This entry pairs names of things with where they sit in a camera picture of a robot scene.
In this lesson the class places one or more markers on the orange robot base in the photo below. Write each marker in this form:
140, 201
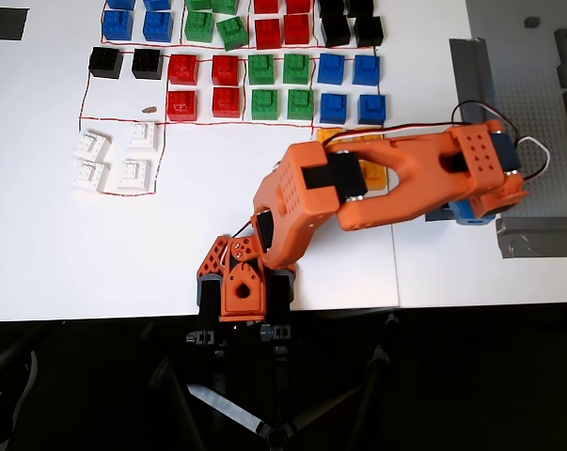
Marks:
241, 291

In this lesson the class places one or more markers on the black tripod stand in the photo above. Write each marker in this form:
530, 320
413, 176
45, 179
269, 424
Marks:
276, 434

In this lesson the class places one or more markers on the blue toy brick block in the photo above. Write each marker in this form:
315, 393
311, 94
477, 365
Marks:
371, 110
333, 109
117, 26
157, 26
331, 69
156, 4
121, 4
366, 70

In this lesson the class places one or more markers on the crumpled grey tape strip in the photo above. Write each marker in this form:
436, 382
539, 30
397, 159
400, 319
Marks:
541, 237

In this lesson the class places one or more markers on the black grey table clamp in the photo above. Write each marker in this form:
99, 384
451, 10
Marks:
280, 300
209, 305

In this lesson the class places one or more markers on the black tape patch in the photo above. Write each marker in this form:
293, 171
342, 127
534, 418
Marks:
3, 23

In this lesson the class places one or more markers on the long grey tape strip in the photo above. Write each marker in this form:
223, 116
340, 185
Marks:
473, 80

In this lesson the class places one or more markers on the yellow toy brick block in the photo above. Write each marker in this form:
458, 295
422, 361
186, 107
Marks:
329, 134
376, 177
367, 131

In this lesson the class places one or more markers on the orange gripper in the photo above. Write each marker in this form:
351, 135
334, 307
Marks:
475, 219

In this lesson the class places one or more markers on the white toy brick block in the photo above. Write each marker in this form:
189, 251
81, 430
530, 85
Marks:
89, 175
142, 136
91, 146
133, 175

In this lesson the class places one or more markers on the dark chair frame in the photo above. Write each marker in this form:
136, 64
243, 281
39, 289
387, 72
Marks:
29, 371

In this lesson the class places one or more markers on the small grey brick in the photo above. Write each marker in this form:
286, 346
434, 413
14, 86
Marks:
531, 21

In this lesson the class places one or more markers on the grey studded baseplate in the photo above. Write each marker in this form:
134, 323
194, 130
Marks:
532, 70

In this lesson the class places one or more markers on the green toy brick block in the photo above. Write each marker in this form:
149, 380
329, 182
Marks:
199, 26
232, 33
264, 104
225, 5
300, 104
296, 69
198, 4
261, 69

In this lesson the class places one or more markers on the small brown crumb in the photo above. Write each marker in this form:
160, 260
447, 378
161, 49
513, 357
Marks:
149, 110

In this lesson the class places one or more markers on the black toy brick block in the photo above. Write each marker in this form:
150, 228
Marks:
361, 6
331, 7
105, 62
146, 63
335, 32
368, 32

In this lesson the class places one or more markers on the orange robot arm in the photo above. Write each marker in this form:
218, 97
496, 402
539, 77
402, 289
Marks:
405, 164

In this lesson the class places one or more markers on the grey square tape marker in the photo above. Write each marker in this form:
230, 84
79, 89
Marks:
440, 215

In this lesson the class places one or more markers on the red toy brick block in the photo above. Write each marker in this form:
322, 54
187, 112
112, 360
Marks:
296, 29
268, 34
225, 70
182, 105
226, 102
298, 5
266, 5
183, 69

